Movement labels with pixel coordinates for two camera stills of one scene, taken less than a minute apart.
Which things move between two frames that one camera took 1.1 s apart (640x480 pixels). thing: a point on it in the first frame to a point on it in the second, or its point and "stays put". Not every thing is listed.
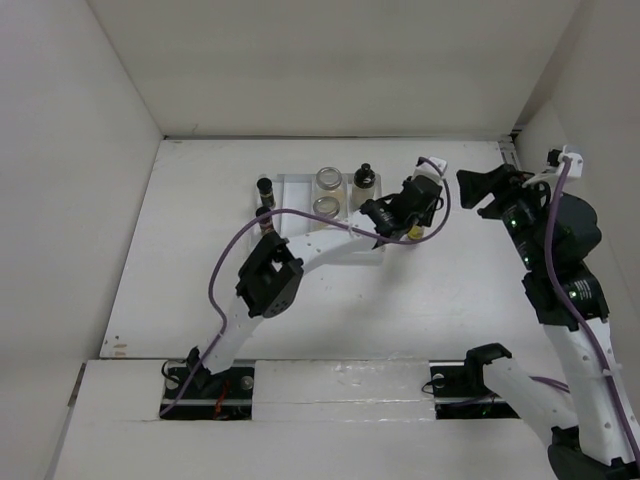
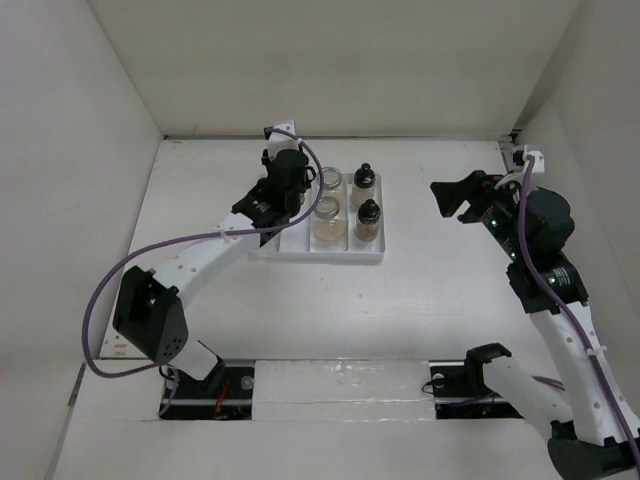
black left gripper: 425,219 to 265,159
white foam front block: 343,390 stays put
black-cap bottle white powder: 364,185 stays put
